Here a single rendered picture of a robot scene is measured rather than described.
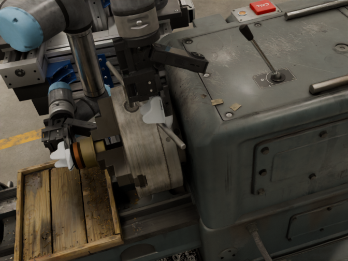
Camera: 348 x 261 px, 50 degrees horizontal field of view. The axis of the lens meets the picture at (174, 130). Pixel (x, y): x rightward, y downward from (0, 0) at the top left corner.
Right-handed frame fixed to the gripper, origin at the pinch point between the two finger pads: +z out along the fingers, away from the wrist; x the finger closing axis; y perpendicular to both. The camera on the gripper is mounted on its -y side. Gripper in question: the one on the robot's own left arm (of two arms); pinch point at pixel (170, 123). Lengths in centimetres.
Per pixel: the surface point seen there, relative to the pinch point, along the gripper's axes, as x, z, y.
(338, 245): -12, 74, -52
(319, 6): -31, -6, -52
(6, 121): -203, 82, 98
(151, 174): -6.9, 16.8, 6.2
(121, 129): -11.3, 4.8, 10.3
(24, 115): -204, 81, 84
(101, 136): -22.2, 11.5, 16.6
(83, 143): -21.6, 11.7, 21.7
